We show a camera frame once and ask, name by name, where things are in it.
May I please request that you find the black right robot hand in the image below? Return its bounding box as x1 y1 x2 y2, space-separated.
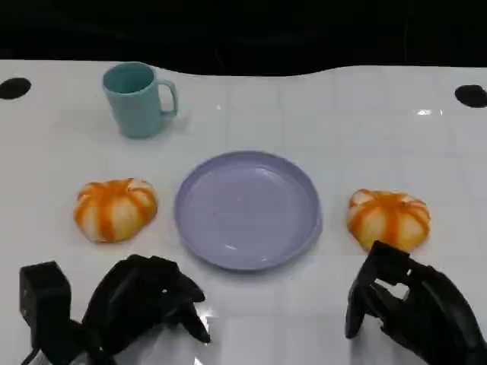
344 240 487 365

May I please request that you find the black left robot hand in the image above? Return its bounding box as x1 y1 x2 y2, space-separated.
81 254 212 357

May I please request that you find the orange white toy bread roll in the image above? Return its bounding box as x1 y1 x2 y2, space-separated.
72 177 158 244
345 188 431 252

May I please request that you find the lilac plate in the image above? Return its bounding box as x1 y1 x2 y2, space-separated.
173 151 323 271

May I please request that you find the pale green mug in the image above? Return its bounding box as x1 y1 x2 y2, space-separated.
101 62 179 139

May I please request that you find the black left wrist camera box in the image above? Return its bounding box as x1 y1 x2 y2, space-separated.
18 260 74 353

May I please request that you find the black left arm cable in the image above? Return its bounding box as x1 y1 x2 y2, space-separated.
21 348 42 365

